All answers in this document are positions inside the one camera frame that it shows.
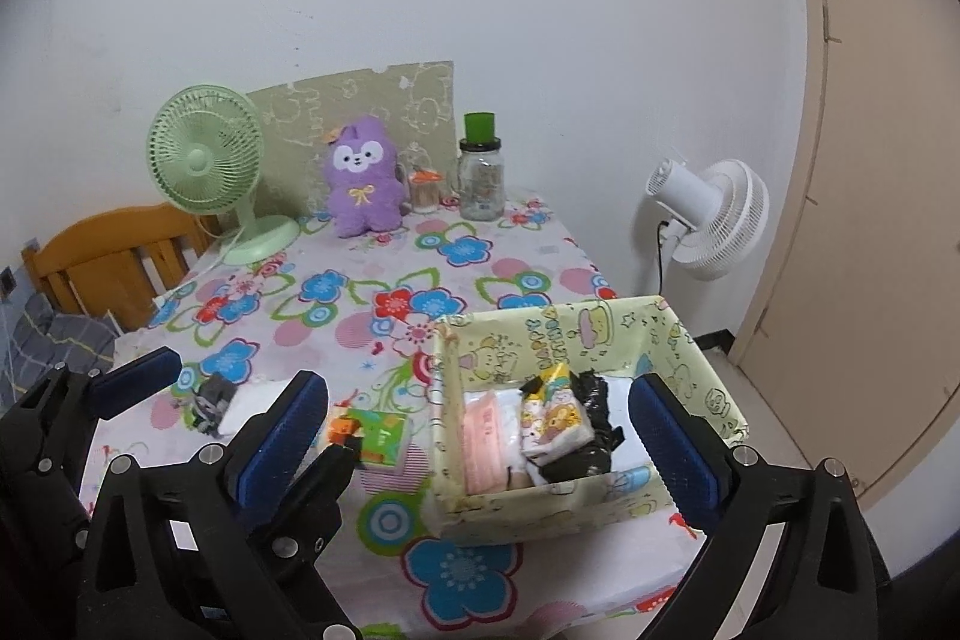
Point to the cartoon tissue pack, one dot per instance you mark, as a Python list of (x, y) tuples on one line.
[(559, 422)]

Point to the floral tablecloth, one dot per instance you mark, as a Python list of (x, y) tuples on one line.
[(465, 580)]

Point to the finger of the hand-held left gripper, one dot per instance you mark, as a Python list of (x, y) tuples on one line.
[(326, 490), (135, 377)]

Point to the white soft pack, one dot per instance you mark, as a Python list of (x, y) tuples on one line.
[(251, 404)]

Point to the beige door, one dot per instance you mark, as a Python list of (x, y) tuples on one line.
[(885, 235)]

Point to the green card packet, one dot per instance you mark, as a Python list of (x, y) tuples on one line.
[(382, 441)]

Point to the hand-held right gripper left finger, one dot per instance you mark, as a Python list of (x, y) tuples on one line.
[(289, 430)]

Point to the green patterned board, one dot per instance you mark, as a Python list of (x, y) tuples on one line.
[(300, 115)]

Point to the yellow cartoon storage box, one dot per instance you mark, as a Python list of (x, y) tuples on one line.
[(517, 512)]

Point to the pink face mask pack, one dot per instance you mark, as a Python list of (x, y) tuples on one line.
[(487, 445)]

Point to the purple plush toy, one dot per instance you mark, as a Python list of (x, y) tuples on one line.
[(367, 197)]

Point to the white folded cloth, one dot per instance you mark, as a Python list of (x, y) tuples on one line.
[(622, 415)]

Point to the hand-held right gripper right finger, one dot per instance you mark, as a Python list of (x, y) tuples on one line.
[(675, 452)]

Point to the white standing fan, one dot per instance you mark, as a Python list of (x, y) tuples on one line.
[(720, 220)]

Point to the cotton swab jar orange lid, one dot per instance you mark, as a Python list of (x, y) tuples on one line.
[(425, 197)]

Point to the grey knitted cloth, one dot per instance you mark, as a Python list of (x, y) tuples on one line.
[(210, 400)]

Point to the glass mug jar green lid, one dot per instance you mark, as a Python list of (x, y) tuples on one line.
[(480, 183)]

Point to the clear plastic bag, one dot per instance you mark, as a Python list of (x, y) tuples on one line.
[(511, 422)]

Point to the green desk fan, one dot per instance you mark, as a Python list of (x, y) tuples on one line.
[(199, 160)]

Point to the grey plaid pillow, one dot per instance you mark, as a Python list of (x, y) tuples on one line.
[(52, 340)]

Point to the wooden bed headboard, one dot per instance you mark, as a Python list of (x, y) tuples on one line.
[(97, 250)]

